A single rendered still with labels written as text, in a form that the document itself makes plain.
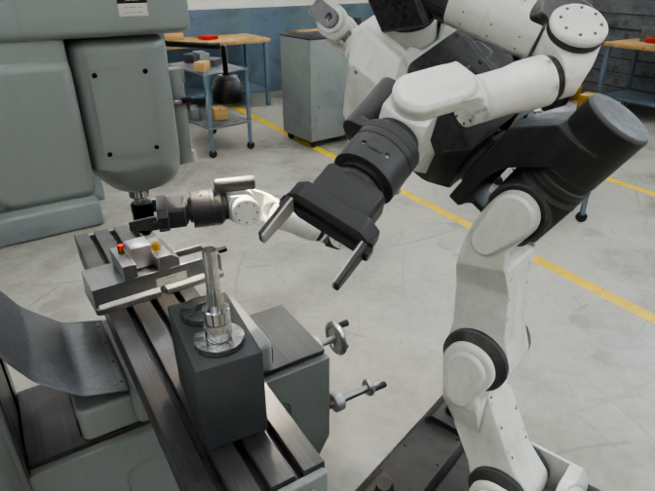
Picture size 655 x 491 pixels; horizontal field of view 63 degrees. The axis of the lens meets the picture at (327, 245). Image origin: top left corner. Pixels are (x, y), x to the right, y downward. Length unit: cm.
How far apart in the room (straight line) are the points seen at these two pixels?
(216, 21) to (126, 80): 714
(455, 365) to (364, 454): 122
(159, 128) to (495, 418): 93
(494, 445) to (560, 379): 157
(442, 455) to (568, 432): 112
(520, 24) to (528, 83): 12
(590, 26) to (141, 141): 81
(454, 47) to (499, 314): 50
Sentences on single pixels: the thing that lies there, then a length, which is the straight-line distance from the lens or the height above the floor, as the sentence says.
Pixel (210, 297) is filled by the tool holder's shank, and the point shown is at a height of 125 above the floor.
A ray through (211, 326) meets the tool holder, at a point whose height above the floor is 120.
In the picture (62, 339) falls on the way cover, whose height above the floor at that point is 92.
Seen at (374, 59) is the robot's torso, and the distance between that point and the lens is 98.
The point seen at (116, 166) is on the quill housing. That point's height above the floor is 139.
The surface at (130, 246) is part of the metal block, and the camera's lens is 148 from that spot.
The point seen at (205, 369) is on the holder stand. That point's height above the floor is 115.
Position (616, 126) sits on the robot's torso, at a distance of 92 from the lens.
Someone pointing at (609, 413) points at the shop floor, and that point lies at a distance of 276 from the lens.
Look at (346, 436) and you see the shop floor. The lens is 237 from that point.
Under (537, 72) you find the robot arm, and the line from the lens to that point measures 81.
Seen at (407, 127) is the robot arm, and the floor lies 156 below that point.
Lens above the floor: 175
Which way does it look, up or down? 28 degrees down
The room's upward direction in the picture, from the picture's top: straight up
